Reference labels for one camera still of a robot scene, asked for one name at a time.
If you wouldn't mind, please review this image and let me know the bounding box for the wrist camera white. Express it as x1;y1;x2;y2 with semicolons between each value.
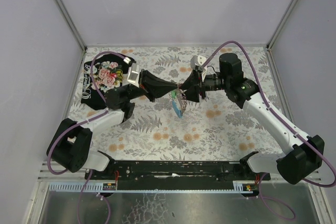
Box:
190;55;207;74
123;57;141;88

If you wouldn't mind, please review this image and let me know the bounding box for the white cable duct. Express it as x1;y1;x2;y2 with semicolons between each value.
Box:
49;181;253;195

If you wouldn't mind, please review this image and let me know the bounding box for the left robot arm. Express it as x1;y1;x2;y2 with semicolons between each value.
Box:
46;70;178;175

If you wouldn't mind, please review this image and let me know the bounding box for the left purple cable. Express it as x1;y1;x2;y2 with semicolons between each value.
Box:
46;51;129;174

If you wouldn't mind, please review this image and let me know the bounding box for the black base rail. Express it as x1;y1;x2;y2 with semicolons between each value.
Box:
90;159;262;185

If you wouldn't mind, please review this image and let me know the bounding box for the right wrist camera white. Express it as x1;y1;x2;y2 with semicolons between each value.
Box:
190;55;207;74

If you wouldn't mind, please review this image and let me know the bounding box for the purple cable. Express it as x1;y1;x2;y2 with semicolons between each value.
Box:
200;40;336;220
46;51;129;174

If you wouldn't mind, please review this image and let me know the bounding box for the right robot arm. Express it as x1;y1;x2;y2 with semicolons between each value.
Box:
181;53;324;185

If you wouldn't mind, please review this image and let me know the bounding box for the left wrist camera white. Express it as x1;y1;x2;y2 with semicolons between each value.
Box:
123;57;141;88

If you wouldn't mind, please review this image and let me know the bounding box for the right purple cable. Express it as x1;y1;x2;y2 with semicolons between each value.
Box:
200;40;336;220

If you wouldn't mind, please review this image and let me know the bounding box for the black floral cloth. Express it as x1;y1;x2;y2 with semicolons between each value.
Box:
81;52;135;110

